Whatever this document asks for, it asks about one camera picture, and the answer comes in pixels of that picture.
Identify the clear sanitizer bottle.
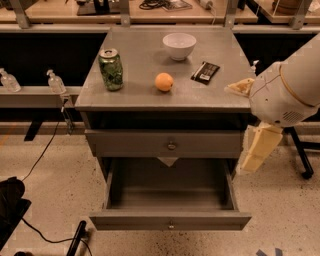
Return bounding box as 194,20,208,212
47,69,66,95
0,68,21,92

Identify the white ceramic bowl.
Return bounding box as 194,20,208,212
162,33,197,61

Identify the black cable on floor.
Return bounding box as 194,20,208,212
20,96,73,183

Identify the clear sanitizer bottle far left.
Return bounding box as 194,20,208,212
0,68,21,92

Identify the grey wooden drawer cabinet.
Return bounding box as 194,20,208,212
76,26,254,170

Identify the black stand base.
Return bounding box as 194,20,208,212
76,0,120,16

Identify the black coiled cable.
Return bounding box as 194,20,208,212
138,0,173,11

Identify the green soda can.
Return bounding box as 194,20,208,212
98,48,123,91

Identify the clear pump bottle right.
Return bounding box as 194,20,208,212
251,60,259,75

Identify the black snack packet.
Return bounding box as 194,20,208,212
191,61,220,85

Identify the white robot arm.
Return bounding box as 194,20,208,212
225,35,320,173

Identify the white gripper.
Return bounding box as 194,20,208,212
224,62,316,173

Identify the orange fruit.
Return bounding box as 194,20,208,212
155,73,173,92

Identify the grey top drawer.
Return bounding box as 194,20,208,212
85,129,244,158

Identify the black table leg right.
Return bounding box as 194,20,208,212
287,127,320,179

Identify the black object lower left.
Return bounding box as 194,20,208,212
0,177,31,250

